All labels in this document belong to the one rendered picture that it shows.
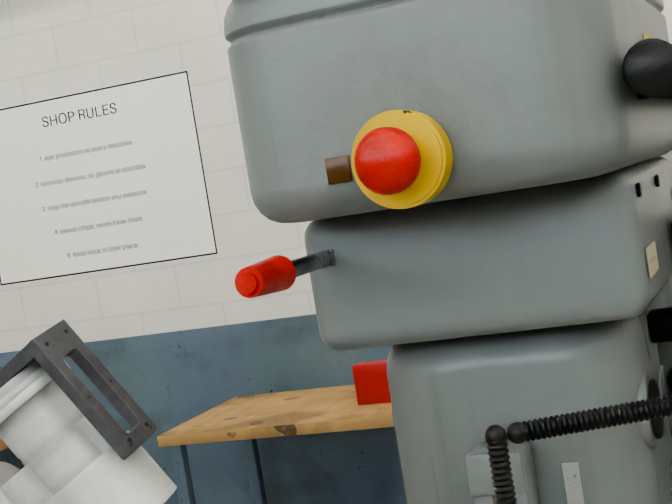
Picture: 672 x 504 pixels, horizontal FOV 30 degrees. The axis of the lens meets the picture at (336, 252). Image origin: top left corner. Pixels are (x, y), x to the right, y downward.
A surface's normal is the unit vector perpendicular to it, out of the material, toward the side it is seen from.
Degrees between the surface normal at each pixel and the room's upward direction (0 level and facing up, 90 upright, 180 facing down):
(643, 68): 90
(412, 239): 90
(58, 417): 75
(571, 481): 90
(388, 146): 86
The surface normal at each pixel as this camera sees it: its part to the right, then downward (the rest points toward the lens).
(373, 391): -0.38, 0.11
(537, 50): -0.06, 0.06
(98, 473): 0.28, -0.22
